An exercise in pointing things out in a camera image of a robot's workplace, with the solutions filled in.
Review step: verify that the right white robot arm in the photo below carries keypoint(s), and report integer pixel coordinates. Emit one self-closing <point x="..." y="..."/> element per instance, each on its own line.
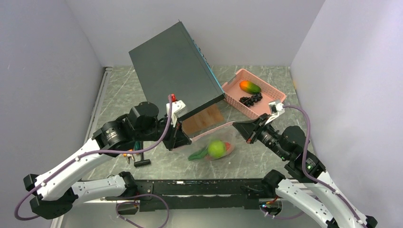
<point x="329" y="207"/>

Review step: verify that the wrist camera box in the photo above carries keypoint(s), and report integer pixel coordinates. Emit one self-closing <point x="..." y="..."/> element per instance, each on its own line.
<point x="277" y="109"/>
<point x="178" y="109"/>

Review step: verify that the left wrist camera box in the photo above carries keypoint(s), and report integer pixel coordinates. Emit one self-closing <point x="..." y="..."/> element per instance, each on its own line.
<point x="178" y="109"/>

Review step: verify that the black grape bunch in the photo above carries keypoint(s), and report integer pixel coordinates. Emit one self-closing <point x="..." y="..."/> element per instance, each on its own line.
<point x="250" y="101"/>

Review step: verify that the wooden base board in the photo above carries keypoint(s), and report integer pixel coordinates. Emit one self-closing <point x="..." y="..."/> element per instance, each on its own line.
<point x="202" y="120"/>

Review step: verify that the clear zip top bag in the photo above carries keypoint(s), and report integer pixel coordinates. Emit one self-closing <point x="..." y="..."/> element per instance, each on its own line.
<point x="225" y="133"/>

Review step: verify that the orange green mango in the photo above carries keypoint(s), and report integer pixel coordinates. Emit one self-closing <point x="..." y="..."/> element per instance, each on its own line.
<point x="249" y="87"/>

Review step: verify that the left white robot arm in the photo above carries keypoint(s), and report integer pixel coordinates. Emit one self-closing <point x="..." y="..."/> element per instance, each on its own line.
<point x="55" y="192"/>

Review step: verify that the pink perforated plastic basket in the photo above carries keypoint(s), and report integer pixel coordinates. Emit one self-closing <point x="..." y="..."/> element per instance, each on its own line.
<point x="233" y="93"/>

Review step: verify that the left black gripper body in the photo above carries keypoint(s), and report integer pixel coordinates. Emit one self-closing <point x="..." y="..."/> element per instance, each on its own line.
<point x="168" y="138"/>

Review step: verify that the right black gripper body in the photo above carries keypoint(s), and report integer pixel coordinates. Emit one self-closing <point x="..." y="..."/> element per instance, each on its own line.
<point x="266" y="133"/>

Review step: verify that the green apple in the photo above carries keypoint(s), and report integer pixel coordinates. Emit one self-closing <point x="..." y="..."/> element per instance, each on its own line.
<point x="216" y="149"/>

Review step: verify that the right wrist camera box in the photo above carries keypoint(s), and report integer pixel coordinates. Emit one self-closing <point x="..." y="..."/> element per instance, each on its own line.
<point x="277" y="109"/>

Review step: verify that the dark tilted monitor panel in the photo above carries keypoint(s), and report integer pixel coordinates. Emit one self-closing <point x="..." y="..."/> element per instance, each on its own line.
<point x="172" y="63"/>

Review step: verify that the orange handled pliers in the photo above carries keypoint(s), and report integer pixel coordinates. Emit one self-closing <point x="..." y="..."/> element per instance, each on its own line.
<point x="129" y="157"/>

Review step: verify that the black front rail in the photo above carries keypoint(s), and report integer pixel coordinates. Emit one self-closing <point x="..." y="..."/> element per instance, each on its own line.
<point x="154" y="195"/>

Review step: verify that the long green chili pepper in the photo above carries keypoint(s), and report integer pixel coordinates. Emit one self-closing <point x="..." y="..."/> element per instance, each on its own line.
<point x="200" y="154"/>

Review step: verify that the black T-handle tool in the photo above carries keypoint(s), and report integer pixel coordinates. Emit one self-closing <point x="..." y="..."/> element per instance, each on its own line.
<point x="142" y="162"/>

